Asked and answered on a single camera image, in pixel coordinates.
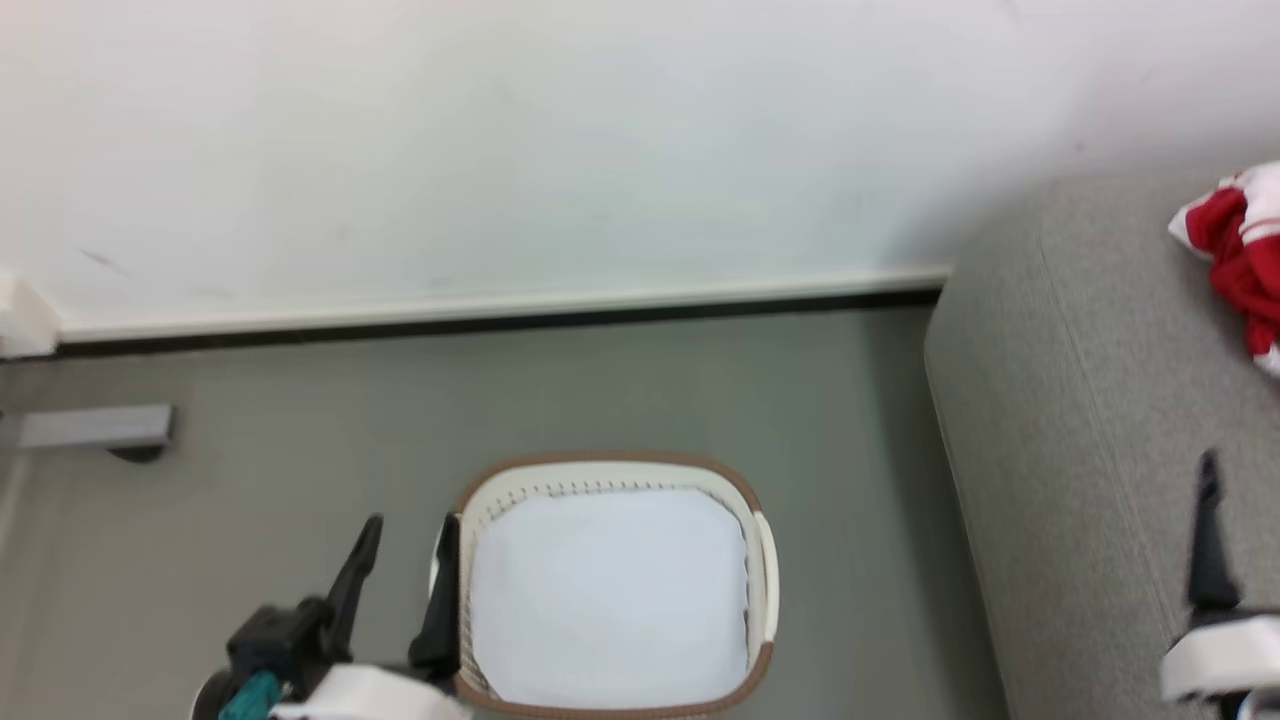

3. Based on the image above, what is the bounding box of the white laundry basket brown rim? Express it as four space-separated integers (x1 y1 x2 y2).
430 452 781 720

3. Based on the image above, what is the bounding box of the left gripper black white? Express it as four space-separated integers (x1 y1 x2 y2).
190 512 473 720

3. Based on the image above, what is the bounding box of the grey metal bar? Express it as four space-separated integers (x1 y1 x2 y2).
16 403 178 451

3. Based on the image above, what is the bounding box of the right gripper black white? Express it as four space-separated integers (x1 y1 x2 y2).
1158 449 1280 720

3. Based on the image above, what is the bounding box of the grey fabric sofa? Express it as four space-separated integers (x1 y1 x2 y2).
923 170 1280 720

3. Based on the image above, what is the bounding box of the white and black baseboard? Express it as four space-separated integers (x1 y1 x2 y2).
55 266 952 357

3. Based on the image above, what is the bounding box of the white wall socket box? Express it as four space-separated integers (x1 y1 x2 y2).
0 271 61 360

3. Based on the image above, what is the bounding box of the red and white garment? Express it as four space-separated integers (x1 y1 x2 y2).
1167 163 1280 378

